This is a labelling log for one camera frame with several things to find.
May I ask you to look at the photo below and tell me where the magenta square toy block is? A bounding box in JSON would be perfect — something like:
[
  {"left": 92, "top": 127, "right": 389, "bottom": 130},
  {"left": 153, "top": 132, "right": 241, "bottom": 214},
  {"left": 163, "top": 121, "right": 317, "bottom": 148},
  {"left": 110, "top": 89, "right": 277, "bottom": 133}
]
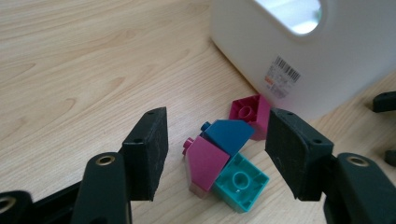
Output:
[{"left": 228, "top": 93, "right": 273, "bottom": 142}]

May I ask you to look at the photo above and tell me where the blue sloped toy block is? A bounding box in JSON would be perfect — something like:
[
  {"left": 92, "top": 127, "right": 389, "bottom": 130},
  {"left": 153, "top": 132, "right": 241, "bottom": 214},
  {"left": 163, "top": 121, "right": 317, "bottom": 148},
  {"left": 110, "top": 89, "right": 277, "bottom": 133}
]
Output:
[{"left": 199, "top": 119, "right": 255, "bottom": 158}]

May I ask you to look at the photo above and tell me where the white plastic bin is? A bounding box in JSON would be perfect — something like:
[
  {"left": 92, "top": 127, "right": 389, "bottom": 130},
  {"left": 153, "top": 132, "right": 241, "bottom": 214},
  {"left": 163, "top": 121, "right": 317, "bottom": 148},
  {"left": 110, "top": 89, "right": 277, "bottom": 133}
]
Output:
[{"left": 209, "top": 0, "right": 396, "bottom": 122}]

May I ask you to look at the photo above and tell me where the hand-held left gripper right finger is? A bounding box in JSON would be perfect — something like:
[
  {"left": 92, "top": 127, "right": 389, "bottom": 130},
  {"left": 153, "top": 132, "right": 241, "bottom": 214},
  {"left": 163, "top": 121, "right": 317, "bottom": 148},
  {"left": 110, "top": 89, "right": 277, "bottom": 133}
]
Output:
[{"left": 264, "top": 107, "right": 335, "bottom": 202}]

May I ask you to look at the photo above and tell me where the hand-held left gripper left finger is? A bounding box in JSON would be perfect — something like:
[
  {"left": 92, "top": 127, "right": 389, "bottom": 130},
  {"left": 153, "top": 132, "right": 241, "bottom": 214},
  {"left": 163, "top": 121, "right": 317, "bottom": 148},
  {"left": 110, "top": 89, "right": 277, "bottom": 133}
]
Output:
[{"left": 120, "top": 106, "right": 169, "bottom": 202}]

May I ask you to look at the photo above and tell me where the turquoise square toy block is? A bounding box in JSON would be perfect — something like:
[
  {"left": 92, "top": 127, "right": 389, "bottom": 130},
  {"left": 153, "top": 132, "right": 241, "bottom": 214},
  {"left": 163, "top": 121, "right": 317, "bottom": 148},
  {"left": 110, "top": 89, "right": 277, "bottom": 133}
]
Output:
[{"left": 211, "top": 151, "right": 271, "bottom": 214}]

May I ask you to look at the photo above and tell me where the pink sloped toy block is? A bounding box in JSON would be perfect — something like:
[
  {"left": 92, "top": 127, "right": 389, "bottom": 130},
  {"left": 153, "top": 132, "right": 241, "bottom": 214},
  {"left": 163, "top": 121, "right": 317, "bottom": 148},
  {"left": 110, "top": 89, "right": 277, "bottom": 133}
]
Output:
[{"left": 181, "top": 135, "right": 232, "bottom": 199}]

